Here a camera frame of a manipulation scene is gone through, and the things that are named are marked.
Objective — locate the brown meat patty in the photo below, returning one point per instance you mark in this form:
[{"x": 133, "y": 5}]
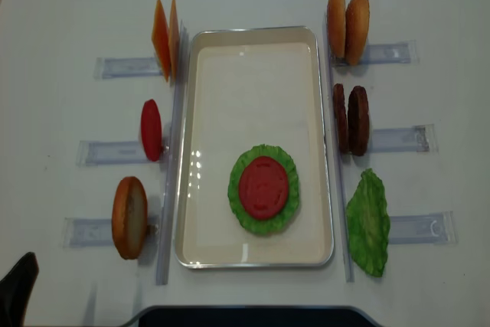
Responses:
[
  {"x": 358, "y": 121},
  {"x": 341, "y": 118}
]

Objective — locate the right long clear acrylic rail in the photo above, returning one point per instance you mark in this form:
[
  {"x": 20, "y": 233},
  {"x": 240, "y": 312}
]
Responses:
[{"x": 347, "y": 260}]

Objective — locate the clear holder for left bun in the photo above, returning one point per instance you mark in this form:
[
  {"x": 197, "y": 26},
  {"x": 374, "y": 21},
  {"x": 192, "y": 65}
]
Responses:
[{"x": 87, "y": 232}]

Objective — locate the standing green lettuce leaf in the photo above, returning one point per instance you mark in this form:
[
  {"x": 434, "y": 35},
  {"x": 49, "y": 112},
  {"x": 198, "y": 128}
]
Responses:
[{"x": 368, "y": 224}]

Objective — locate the green lettuce leaf on tray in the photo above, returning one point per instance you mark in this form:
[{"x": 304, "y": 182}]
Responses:
[{"x": 281, "y": 220}]

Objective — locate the black object bottom left corner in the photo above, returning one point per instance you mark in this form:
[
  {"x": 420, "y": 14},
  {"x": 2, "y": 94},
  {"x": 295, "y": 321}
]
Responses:
[{"x": 16, "y": 288}]

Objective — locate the clear holder for cheese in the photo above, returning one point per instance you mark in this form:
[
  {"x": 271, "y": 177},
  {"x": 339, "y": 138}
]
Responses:
[{"x": 110, "y": 68}]

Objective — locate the clear holder for tomato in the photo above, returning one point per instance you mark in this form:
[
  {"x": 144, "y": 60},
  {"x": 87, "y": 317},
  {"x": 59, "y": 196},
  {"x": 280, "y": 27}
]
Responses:
[{"x": 94, "y": 153}]

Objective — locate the red tomato slice on tray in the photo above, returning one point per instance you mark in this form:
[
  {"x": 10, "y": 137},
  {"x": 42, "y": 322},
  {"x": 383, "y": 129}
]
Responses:
[{"x": 263, "y": 188}]

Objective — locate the white rectangular metal tray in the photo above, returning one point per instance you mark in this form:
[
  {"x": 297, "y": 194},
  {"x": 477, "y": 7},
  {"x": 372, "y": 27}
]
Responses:
[{"x": 246, "y": 88}]

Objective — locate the dark robot base bottom edge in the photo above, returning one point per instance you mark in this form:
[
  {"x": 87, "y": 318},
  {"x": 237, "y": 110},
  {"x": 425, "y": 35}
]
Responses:
[{"x": 269, "y": 316}]

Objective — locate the long clear acrylic rail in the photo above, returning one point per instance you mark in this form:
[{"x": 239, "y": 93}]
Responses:
[
  {"x": 172, "y": 160},
  {"x": 347, "y": 260}
]

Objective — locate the left long clear acrylic rail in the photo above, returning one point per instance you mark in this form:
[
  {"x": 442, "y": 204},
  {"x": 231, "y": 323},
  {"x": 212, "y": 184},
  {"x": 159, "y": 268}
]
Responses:
[{"x": 172, "y": 160}]

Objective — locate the left bun slice top right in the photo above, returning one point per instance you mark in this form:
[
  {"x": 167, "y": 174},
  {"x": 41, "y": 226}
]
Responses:
[{"x": 336, "y": 27}]

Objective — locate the clear holder for lettuce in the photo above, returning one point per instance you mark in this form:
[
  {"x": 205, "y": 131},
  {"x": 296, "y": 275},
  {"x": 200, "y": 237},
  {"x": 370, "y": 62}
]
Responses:
[{"x": 435, "y": 228}]

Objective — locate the standing red tomato slice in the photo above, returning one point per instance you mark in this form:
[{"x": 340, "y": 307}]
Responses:
[{"x": 151, "y": 131}]

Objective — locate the standing bun slice left side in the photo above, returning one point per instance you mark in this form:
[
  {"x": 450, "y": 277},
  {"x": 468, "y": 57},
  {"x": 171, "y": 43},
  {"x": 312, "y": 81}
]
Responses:
[{"x": 129, "y": 218}]

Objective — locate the clear holder for right buns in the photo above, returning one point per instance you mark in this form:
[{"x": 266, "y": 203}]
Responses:
[{"x": 402, "y": 52}]

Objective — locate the clear holder for patties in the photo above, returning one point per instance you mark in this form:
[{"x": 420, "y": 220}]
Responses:
[{"x": 421, "y": 138}]

